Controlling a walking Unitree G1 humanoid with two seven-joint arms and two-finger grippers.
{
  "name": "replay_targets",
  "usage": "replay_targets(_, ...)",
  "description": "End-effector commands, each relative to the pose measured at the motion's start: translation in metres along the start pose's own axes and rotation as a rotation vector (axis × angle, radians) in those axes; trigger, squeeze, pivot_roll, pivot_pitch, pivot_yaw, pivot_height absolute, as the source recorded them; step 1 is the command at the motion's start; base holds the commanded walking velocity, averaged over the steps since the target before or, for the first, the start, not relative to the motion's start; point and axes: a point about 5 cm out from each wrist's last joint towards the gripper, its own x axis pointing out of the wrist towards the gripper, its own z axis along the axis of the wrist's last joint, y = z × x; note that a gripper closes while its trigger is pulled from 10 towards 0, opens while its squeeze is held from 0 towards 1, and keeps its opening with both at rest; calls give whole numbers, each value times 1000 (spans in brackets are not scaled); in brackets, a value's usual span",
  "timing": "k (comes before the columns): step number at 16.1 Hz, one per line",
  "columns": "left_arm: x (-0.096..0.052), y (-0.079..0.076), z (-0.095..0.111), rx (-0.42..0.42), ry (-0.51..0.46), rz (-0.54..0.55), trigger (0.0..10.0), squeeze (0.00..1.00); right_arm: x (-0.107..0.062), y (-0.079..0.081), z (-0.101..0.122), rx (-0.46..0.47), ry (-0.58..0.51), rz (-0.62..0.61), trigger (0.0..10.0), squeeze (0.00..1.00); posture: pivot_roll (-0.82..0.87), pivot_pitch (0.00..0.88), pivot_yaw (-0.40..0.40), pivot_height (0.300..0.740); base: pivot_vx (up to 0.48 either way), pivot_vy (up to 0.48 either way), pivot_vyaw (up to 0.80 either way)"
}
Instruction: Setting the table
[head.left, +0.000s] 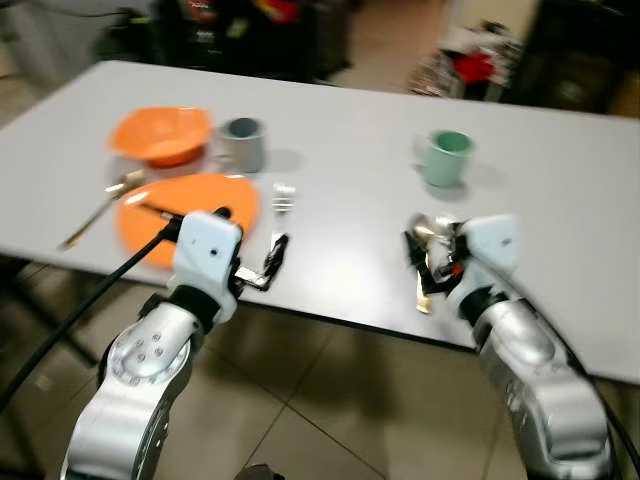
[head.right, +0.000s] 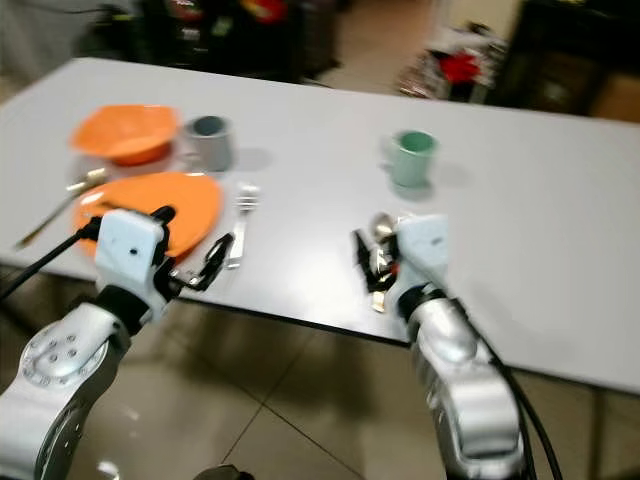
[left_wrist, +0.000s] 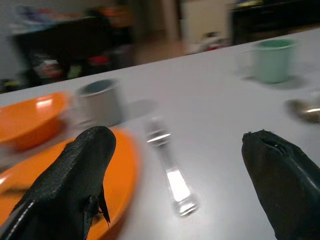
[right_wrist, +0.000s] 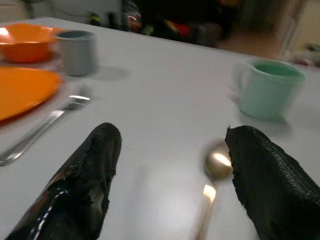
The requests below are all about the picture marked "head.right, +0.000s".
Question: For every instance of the green mug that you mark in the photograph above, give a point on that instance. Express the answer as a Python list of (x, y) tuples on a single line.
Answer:
[(412, 162)]

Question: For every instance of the orange bowl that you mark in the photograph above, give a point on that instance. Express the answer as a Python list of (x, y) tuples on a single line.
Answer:
[(125, 132)]

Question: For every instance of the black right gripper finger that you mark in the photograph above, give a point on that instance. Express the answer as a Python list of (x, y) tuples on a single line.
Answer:
[(379, 282), (361, 250)]

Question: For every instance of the red box with clutter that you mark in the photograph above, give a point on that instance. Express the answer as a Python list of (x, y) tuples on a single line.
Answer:
[(460, 66)]

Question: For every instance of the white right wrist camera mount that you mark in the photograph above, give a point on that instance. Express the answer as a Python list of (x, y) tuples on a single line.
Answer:
[(424, 248)]

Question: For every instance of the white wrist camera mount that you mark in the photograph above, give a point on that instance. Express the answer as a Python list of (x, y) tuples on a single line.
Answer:
[(424, 248), (128, 248)]

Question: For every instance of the orange plate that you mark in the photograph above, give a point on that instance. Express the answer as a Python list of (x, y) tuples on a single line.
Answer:
[(190, 195)]

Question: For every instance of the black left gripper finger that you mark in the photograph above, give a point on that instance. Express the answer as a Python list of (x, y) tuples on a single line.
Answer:
[(198, 283), (217, 250)]

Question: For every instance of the silver metal fork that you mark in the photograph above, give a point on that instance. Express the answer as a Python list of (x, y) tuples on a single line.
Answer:
[(244, 205)]

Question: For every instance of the dark shelf with red item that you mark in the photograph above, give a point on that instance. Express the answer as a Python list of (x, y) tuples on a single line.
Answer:
[(220, 35)]

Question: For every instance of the grey mug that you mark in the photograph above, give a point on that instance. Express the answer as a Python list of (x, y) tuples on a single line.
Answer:
[(208, 146)]

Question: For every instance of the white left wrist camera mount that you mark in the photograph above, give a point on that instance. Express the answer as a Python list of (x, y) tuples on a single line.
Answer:
[(128, 248)]

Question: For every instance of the black cabinet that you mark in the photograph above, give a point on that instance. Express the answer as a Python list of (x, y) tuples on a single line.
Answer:
[(570, 55)]

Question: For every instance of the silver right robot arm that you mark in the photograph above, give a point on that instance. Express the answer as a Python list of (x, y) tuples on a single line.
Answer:
[(465, 390)]

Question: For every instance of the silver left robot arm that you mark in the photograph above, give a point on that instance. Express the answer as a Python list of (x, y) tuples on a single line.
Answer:
[(60, 370)]

